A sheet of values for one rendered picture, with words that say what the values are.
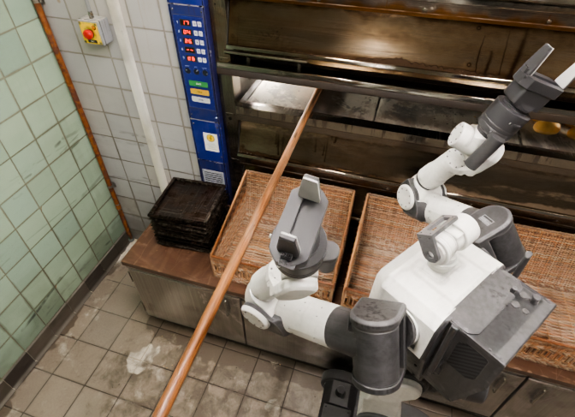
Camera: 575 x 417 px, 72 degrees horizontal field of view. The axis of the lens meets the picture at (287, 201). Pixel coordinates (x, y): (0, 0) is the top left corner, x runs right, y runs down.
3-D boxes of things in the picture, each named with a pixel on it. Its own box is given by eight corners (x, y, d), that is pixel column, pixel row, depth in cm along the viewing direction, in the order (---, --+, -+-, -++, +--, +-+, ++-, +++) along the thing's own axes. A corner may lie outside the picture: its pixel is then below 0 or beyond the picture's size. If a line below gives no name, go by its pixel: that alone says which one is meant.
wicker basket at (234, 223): (248, 207, 217) (245, 167, 198) (351, 229, 206) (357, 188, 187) (211, 277, 183) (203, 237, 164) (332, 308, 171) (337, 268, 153)
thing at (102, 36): (94, 38, 177) (86, 14, 170) (114, 40, 175) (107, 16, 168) (84, 44, 172) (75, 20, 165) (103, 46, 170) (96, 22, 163)
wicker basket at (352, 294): (358, 230, 205) (365, 190, 186) (474, 257, 192) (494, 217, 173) (338, 310, 171) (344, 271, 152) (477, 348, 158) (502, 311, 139)
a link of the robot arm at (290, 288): (287, 237, 70) (264, 258, 82) (289, 288, 67) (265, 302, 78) (320, 240, 72) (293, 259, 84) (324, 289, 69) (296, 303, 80)
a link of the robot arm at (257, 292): (281, 243, 84) (256, 266, 101) (252, 281, 79) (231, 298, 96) (319, 275, 85) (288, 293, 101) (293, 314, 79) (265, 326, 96)
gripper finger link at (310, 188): (298, 176, 51) (298, 196, 56) (322, 184, 50) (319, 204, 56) (302, 166, 51) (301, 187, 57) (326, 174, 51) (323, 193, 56)
